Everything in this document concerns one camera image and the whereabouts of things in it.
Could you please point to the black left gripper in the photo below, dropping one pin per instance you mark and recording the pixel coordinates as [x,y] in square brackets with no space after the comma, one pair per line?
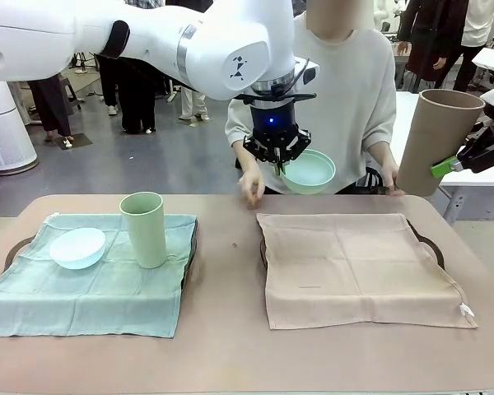
[273,121]

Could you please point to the tall brown cup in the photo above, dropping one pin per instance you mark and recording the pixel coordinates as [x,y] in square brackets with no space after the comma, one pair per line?
[432,136]

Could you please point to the mint green bowl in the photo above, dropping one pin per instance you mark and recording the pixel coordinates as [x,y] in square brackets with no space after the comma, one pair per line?
[313,177]

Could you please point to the beige cloth mat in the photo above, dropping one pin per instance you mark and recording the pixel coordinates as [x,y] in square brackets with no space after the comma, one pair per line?
[354,271]

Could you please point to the tall green cup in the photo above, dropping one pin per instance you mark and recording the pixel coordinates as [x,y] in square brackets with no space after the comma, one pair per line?
[146,234]

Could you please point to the light blue bowl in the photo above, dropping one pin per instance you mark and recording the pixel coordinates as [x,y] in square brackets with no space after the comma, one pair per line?
[78,249]

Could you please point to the green cloth mat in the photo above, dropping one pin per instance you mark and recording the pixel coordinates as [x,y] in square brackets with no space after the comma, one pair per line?
[86,296]

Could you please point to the person's left forearm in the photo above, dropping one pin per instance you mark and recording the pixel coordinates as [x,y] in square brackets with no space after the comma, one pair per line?
[385,156]

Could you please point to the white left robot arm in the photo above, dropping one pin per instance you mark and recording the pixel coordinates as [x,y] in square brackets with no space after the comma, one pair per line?
[230,41]

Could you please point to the person's right forearm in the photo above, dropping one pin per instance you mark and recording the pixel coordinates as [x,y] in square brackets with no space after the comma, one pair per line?
[247,162]

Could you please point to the dark brown plastic tray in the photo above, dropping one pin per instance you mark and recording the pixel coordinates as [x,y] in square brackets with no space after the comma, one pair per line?
[440,256]
[193,243]

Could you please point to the person's right hand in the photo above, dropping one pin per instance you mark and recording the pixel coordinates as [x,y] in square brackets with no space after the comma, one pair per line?
[253,187]

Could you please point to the person's left hand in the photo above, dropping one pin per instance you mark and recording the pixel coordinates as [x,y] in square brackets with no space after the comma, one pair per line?
[391,177]

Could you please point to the person in cream sweater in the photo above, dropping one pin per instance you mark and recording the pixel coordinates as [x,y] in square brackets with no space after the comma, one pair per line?
[346,82]

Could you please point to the person in white trousers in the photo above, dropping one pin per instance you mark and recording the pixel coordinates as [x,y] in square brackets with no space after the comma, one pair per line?
[193,103]

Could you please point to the person in dark coat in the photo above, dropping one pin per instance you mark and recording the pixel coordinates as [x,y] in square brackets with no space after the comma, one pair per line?
[430,41]

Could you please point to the person in white top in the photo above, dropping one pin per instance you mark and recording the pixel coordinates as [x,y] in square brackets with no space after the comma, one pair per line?
[475,24]

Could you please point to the person in dark trousers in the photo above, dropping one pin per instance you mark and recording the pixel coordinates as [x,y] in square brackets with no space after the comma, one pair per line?
[131,98]

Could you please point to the grey floor plate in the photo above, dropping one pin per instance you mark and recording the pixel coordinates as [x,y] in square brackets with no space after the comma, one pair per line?
[74,140]

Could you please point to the black step stool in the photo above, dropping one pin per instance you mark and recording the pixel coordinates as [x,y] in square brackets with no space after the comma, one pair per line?
[72,90]

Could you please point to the person in plaid shirt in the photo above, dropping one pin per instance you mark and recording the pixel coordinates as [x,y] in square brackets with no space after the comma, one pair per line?
[51,107]

